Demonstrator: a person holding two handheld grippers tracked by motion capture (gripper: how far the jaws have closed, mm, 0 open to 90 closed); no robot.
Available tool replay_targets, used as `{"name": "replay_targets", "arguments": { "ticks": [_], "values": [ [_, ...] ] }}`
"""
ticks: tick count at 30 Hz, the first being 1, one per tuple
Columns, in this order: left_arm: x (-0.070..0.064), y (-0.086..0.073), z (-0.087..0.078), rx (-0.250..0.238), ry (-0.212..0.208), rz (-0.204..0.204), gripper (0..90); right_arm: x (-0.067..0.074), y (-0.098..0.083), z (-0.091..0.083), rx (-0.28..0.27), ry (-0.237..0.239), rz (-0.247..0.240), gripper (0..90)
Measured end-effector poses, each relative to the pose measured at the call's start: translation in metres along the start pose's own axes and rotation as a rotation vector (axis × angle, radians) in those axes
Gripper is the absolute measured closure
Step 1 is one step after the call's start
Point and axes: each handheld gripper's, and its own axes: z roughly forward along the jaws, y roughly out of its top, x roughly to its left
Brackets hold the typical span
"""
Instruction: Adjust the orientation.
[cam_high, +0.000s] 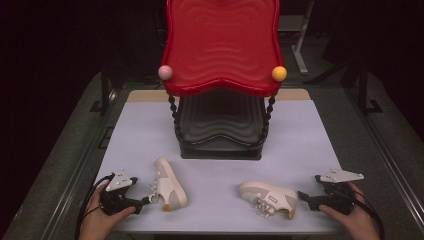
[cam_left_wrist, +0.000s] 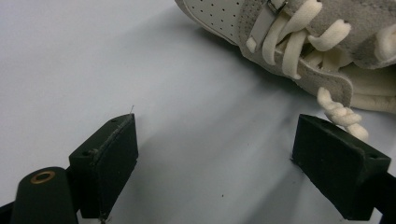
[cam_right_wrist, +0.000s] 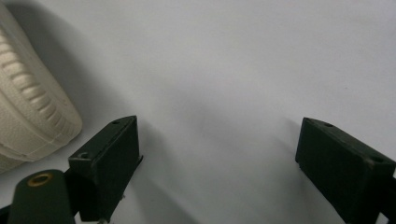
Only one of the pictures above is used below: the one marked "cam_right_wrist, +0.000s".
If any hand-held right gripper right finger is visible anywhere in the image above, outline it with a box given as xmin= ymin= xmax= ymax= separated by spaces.
xmin=294 ymin=117 xmax=396 ymax=224

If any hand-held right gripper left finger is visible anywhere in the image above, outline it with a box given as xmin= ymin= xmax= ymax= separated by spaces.
xmin=64 ymin=115 xmax=144 ymax=223

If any white sneaker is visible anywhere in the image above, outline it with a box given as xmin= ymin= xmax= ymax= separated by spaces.
xmin=0 ymin=3 xmax=83 ymax=175

